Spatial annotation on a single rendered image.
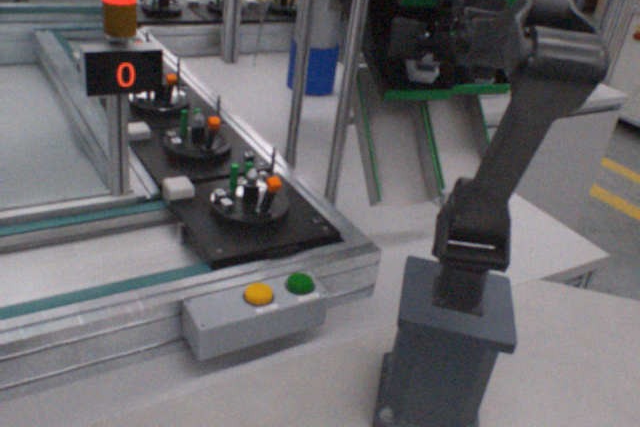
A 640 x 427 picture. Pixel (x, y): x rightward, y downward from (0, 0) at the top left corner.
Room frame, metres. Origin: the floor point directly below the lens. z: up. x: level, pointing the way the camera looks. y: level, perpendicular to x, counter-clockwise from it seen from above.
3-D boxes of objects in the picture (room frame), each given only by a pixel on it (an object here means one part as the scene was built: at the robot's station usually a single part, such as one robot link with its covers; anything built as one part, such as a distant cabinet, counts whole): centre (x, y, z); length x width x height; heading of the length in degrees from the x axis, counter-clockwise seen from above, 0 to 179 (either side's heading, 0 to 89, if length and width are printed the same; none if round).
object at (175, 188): (0.99, 0.25, 0.97); 0.05 x 0.05 x 0.04; 35
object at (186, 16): (2.22, 0.65, 1.01); 0.24 x 0.24 x 0.13; 35
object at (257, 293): (0.74, 0.07, 0.96); 0.04 x 0.04 x 0.02
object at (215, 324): (0.74, 0.07, 0.93); 0.21 x 0.07 x 0.06; 125
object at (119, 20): (0.95, 0.34, 1.28); 0.05 x 0.05 x 0.05
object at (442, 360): (0.67, -0.20, 0.96); 0.15 x 0.15 x 0.20; 82
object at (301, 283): (0.78, 0.01, 0.96); 0.04 x 0.04 x 0.02
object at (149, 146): (1.17, 0.26, 1.01); 0.24 x 0.24 x 0.13; 35
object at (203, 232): (0.96, 0.12, 0.96); 0.24 x 0.24 x 0.02; 35
